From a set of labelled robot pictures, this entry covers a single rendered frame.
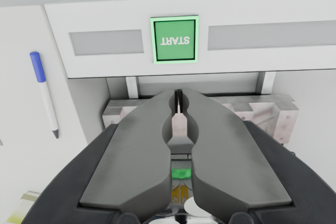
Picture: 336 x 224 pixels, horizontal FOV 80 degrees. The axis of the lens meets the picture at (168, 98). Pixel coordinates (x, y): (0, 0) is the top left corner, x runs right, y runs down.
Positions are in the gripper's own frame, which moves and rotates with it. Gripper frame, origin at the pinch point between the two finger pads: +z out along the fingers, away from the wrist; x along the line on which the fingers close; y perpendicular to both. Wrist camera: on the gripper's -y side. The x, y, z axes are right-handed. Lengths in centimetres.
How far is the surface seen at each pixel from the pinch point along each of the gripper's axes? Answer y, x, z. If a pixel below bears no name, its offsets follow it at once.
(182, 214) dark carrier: 49, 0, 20
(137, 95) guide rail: 14.3, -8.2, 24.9
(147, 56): 2.3, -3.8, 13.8
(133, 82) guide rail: 11.3, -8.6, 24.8
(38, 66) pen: 2.6, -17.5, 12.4
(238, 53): 2.5, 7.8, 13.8
